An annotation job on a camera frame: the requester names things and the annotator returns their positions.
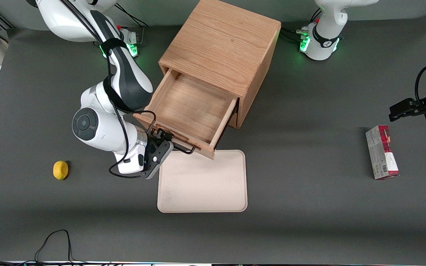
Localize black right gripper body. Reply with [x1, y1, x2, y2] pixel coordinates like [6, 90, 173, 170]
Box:
[142, 137, 174, 180]

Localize wooden drawer with black handle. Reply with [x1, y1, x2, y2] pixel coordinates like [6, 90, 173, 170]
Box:
[133, 68, 240, 160]

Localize wooden drawer cabinet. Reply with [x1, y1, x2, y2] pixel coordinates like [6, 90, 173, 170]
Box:
[159, 0, 282, 129]

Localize red and white carton box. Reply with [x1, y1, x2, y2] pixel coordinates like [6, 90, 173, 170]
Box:
[365, 125, 400, 180]

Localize beige plastic tray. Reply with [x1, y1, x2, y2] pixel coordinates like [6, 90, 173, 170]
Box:
[157, 150, 248, 213]

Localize yellow lemon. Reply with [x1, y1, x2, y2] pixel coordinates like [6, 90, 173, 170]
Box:
[53, 160, 69, 180]

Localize black right arm wrist cable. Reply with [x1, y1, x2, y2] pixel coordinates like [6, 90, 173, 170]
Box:
[102, 37, 158, 179]

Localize black right arm base cables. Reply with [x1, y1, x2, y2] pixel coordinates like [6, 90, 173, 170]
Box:
[116, 4, 150, 45]

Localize black arm base cables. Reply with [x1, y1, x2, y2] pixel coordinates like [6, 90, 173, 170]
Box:
[116, 4, 150, 45]
[280, 7, 322, 43]

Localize black looped floor cable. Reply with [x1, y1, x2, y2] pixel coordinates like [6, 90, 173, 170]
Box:
[35, 229, 88, 265]

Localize black left arm base cables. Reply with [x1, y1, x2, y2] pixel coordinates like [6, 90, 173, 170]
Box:
[280, 7, 322, 43]

